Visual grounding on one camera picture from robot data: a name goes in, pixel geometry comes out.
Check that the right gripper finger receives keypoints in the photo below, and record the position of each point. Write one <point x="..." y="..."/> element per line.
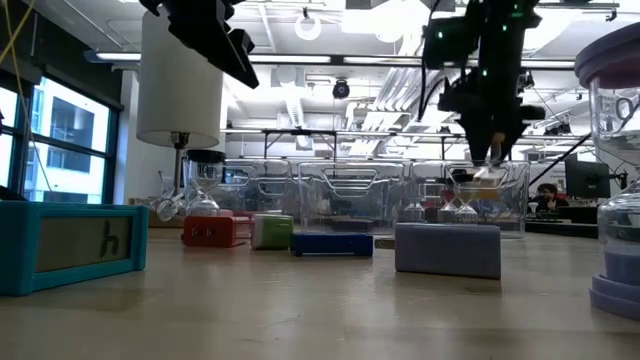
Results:
<point x="511" y="142"/>
<point x="477" y="142"/>

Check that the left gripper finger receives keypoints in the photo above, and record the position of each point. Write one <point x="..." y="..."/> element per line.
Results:
<point x="235" y="57"/>
<point x="200" y="20"/>

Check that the yellow sand hourglass black caps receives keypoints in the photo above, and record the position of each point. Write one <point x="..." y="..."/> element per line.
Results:
<point x="487" y="176"/>

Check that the green sand hourglass marked 3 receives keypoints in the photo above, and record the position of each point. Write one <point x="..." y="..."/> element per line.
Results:
<point x="466" y="212"/>

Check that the blue sand hourglass marked 10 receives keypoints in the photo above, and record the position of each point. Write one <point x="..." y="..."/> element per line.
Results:
<point x="205" y="156"/>

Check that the lavender box with slots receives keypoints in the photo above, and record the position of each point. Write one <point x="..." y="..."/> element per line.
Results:
<point x="447" y="252"/>

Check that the pink white adapter cube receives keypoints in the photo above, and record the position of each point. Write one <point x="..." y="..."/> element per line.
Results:
<point x="227" y="213"/>

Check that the blue rectangular box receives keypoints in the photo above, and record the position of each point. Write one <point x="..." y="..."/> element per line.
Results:
<point x="331" y="245"/>

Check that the green white adapter cube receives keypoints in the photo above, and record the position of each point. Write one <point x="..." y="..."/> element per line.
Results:
<point x="272" y="234"/>

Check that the teal digital clock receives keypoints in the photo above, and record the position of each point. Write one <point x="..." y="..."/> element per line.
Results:
<point x="75" y="245"/>

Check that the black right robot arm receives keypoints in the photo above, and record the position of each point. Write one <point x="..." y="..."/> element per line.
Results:
<point x="505" y="15"/>

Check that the clear plastic bin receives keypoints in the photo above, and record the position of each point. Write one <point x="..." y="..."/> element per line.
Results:
<point x="270" y="190"/>
<point x="515" y="200"/>
<point x="350" y="195"/>

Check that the person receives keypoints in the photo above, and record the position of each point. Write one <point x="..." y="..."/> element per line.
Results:
<point x="547" y="192"/>

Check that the long linear ceiling light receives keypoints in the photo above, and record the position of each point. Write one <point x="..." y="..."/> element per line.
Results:
<point x="300" y="59"/>

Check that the white cylinder shade table lamp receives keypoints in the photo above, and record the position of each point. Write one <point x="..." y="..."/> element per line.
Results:
<point x="180" y="100"/>

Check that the black computer monitor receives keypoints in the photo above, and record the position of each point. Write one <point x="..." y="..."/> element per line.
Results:
<point x="587" y="180"/>

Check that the fluorescent ceiling light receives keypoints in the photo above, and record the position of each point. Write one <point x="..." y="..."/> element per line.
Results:
<point x="117" y="56"/>

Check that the black desk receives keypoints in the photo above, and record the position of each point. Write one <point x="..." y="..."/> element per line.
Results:
<point x="560" y="227"/>

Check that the red plug adapter box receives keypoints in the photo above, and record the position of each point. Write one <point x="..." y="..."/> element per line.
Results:
<point x="210" y="232"/>

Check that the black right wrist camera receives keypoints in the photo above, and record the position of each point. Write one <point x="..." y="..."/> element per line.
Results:
<point x="447" y="45"/>

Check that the white ceiling duct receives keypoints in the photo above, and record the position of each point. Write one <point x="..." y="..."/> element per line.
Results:
<point x="292" y="105"/>

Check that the black metal rack frame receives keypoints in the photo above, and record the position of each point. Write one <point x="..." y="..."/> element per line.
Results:
<point x="300" y="132"/>

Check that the black ceiling dome camera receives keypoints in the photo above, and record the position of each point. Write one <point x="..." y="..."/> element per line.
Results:
<point x="341" y="90"/>

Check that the black ceiling rail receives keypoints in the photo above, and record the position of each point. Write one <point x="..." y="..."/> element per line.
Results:
<point x="575" y="5"/>

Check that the large window dark frame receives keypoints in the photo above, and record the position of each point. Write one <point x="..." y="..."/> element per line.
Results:
<point x="22" y="150"/>

